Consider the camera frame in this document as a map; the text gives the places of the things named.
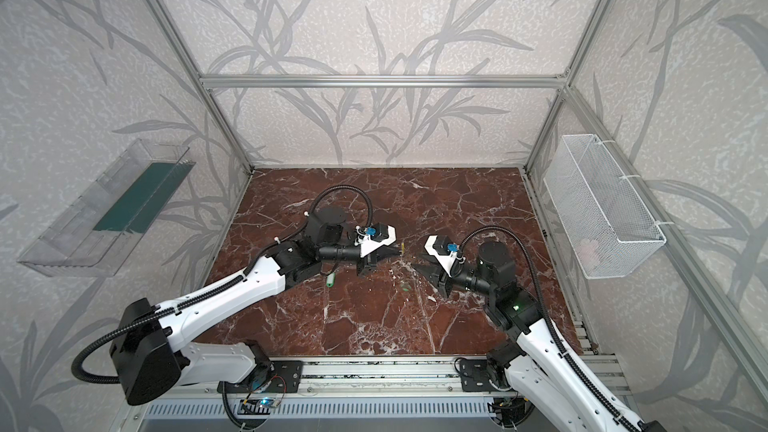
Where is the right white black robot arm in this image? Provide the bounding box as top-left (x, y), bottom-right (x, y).
top-left (414, 226), bottom-right (664, 431)

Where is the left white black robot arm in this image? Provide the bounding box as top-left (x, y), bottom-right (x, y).
top-left (71, 184), bottom-right (401, 406)

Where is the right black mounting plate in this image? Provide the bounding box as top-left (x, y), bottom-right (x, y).
top-left (453, 357), bottom-right (512, 392)

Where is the black mounting plate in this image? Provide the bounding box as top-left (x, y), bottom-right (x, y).
top-left (453, 357), bottom-right (512, 392)
top-left (216, 360), bottom-right (304, 394)

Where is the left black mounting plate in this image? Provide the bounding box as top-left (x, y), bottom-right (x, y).
top-left (216, 360), bottom-right (304, 394)

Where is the pink object in basket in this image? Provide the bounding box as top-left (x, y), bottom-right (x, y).
top-left (576, 239), bottom-right (601, 272)

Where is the green led circuit board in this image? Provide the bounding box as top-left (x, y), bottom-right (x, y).
top-left (236, 397), bottom-right (282, 417)

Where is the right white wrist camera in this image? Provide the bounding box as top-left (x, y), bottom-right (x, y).
top-left (424, 235), bottom-right (464, 278)

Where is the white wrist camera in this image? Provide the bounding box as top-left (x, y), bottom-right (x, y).
top-left (355, 223), bottom-right (401, 259)
top-left (424, 235), bottom-right (464, 278)

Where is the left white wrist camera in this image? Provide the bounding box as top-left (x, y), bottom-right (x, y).
top-left (355, 223), bottom-right (401, 259)

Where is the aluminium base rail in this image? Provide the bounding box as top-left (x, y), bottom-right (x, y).
top-left (125, 355), bottom-right (631, 400)

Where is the aluminium frame crossbar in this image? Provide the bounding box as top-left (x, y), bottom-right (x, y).
top-left (200, 74), bottom-right (565, 89)

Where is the white wire mesh basket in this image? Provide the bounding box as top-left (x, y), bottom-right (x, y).
top-left (544, 134), bottom-right (666, 280)

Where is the slotted grey cable duct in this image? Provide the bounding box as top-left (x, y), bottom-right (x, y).
top-left (145, 397), bottom-right (492, 420)

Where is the clear plastic wall tray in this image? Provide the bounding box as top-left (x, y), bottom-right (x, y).
top-left (18, 139), bottom-right (195, 277)

